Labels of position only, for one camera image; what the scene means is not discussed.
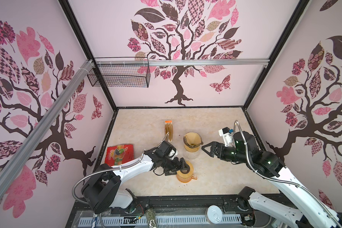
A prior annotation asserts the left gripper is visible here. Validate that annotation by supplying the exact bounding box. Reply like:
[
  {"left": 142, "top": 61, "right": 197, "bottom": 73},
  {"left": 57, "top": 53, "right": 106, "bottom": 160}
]
[{"left": 161, "top": 156, "right": 189, "bottom": 176}]

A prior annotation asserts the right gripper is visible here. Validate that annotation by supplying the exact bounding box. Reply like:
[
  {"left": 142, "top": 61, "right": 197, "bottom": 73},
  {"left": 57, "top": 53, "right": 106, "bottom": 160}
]
[{"left": 200, "top": 141, "right": 249, "bottom": 164}]

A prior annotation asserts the brown paper coffee filter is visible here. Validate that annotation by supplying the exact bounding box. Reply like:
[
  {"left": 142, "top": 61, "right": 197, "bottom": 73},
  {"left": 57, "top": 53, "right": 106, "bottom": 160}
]
[{"left": 185, "top": 132, "right": 201, "bottom": 148}]

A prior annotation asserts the orange glass pitcher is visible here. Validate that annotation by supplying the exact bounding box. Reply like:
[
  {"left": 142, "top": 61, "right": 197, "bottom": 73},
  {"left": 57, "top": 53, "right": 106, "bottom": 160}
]
[{"left": 176, "top": 172, "right": 198, "bottom": 183}]

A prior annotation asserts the clear glass carafe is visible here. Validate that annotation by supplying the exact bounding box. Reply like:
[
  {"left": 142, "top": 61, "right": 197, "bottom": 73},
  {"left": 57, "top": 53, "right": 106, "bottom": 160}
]
[{"left": 185, "top": 151, "right": 200, "bottom": 160}]

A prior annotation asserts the red snack packet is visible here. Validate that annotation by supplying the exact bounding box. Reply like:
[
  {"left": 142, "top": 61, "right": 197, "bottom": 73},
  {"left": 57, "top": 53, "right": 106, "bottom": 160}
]
[{"left": 104, "top": 144, "right": 134, "bottom": 166}]

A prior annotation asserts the white paper cup lid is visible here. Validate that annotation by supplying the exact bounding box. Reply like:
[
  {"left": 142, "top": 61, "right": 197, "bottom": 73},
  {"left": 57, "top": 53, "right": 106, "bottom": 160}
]
[{"left": 206, "top": 205, "right": 223, "bottom": 224}]

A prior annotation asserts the white marker pen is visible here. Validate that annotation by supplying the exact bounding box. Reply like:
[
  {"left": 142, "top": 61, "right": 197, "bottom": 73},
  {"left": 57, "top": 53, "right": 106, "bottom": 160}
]
[{"left": 91, "top": 214, "right": 98, "bottom": 228}]

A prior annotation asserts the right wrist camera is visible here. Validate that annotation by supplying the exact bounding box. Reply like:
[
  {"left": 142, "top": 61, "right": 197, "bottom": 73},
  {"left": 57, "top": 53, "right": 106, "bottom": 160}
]
[{"left": 218, "top": 127, "right": 233, "bottom": 147}]

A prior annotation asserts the black wire basket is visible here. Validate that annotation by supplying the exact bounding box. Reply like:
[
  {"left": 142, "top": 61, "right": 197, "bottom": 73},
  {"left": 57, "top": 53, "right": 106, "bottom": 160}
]
[{"left": 87, "top": 57, "right": 151, "bottom": 88}]

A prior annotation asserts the back aluminium rail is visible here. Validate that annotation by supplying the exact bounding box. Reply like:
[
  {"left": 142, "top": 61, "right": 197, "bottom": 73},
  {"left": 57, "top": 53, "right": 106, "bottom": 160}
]
[{"left": 96, "top": 58, "right": 270, "bottom": 67}]

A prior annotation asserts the aluminium rail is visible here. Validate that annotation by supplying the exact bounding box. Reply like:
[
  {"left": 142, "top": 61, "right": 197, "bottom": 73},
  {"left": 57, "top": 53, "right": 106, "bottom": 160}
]
[
  {"left": 0, "top": 59, "right": 94, "bottom": 199},
  {"left": 96, "top": 58, "right": 270, "bottom": 67}
]

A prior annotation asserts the left aluminium rail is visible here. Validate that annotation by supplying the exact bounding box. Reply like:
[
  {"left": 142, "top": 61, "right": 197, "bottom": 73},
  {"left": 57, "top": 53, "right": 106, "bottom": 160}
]
[{"left": 0, "top": 59, "right": 94, "bottom": 199}]

